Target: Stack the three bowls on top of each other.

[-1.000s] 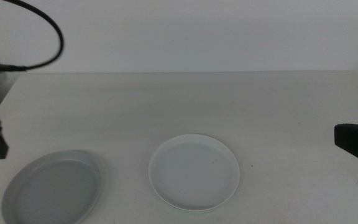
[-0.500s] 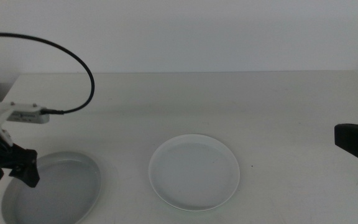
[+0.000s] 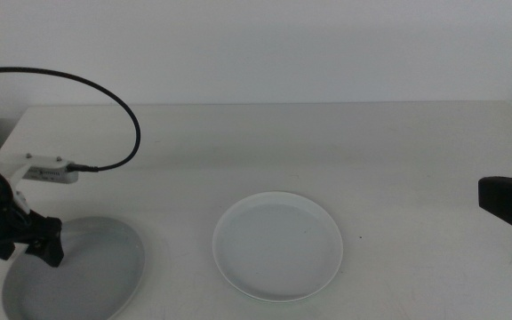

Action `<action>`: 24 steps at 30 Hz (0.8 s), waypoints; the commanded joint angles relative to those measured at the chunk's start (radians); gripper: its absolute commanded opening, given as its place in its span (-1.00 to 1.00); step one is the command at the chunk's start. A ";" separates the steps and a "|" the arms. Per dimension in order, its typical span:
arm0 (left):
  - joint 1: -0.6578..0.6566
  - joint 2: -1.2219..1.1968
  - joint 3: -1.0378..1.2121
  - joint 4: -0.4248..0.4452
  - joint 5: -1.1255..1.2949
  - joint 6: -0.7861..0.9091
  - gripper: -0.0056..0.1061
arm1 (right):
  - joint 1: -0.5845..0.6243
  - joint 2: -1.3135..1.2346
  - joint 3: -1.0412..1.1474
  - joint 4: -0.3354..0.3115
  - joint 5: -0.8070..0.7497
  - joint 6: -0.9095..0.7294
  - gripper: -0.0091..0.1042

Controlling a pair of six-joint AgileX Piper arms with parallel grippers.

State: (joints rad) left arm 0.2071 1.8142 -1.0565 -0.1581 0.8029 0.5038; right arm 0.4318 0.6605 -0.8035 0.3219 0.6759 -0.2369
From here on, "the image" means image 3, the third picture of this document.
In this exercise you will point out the grey shallow bowl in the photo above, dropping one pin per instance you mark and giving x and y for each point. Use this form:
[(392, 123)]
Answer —
[(96, 275)]

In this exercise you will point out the white shallow bowl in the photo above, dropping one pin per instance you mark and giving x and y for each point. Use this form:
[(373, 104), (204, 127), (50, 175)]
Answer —
[(278, 249)]

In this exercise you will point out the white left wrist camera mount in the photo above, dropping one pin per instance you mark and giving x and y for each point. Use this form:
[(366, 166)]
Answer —
[(13, 166)]

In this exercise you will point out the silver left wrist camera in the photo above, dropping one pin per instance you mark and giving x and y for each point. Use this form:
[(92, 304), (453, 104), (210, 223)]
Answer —
[(51, 174)]

